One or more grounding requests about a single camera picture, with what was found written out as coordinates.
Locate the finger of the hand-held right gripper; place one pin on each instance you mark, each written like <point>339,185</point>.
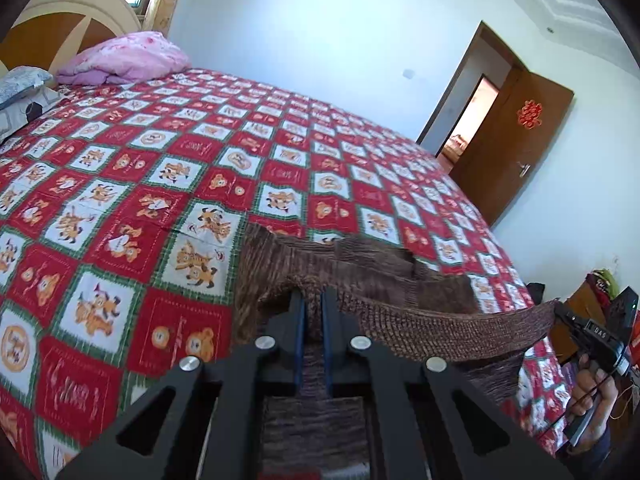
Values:
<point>566,314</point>

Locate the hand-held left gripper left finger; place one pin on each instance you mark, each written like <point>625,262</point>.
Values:
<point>298,340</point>

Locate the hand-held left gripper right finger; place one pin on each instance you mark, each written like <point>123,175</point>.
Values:
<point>328,340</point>

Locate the brown knit sweater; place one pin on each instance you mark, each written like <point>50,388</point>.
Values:
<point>380,280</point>

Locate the person's right forearm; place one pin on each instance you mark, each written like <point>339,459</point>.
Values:
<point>590,460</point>

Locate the person's right hand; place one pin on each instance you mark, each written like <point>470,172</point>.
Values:
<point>603,395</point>

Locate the black bag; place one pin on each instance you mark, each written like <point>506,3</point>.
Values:
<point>535,294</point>

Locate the dark red cloth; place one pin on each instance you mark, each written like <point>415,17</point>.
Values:
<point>596,287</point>

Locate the brown wooden door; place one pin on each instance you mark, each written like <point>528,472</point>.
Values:
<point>505,160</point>

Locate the red paper door decoration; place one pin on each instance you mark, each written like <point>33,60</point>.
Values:
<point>530,114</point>

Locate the red checked printed bedspread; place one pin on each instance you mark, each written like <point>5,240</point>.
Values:
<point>150,185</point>

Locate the pink pillow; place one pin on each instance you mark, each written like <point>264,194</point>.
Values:
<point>125,57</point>

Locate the grey patterned pillow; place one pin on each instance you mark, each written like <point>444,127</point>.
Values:
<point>25,115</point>

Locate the blue-grey floral pillow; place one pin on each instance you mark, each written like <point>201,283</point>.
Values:
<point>22,85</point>

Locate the cream and wood headboard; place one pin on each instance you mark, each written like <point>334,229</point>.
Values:
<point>45,35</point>

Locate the brown door frame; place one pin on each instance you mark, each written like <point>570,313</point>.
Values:
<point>451,81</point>

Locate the white wall switch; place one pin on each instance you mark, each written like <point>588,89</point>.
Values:
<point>408,74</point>

